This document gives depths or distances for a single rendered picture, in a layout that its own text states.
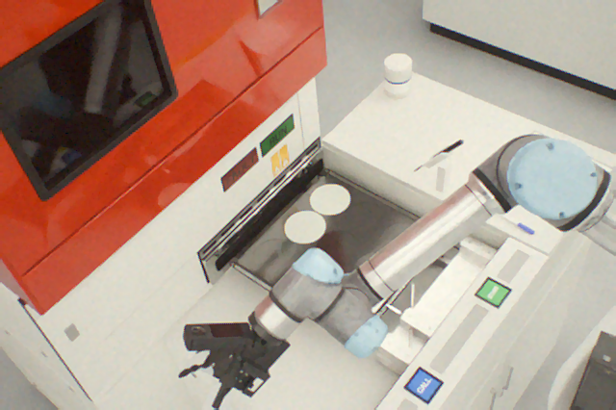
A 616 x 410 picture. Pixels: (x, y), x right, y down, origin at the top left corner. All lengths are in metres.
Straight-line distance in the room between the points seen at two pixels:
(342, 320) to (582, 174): 0.43
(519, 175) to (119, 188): 0.67
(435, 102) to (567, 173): 0.84
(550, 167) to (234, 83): 0.61
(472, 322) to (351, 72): 2.19
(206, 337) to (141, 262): 0.37
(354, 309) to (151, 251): 0.51
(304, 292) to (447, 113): 0.87
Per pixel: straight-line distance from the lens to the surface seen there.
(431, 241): 1.30
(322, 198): 1.80
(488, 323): 1.54
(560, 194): 1.15
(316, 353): 1.65
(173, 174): 1.38
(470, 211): 1.29
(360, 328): 1.20
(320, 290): 1.18
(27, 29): 1.07
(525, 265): 1.63
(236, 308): 1.74
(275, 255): 1.71
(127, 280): 1.53
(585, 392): 1.53
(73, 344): 1.53
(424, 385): 1.45
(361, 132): 1.86
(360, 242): 1.71
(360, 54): 3.65
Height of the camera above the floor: 2.27
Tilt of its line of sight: 50 degrees down
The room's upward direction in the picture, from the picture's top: 9 degrees counter-clockwise
